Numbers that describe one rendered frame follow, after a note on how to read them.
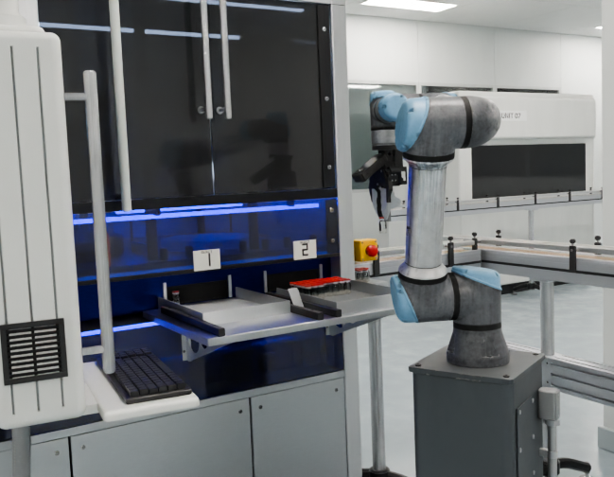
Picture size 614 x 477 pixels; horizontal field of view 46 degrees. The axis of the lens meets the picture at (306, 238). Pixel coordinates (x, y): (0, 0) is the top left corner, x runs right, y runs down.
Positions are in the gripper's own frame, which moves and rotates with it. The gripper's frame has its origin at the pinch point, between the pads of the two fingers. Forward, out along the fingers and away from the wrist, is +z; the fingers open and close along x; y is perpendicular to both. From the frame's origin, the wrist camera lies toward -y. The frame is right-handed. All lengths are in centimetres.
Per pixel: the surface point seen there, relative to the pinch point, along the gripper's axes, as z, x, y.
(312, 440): 74, 31, -8
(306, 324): 25.7, -9.3, -32.4
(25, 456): 49, 6, -100
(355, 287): 23.9, 21.6, 4.9
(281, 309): 23.7, 4.7, -31.7
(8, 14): -49, -5, -98
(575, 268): 24, -3, 81
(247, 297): 24.0, 30.4, -29.3
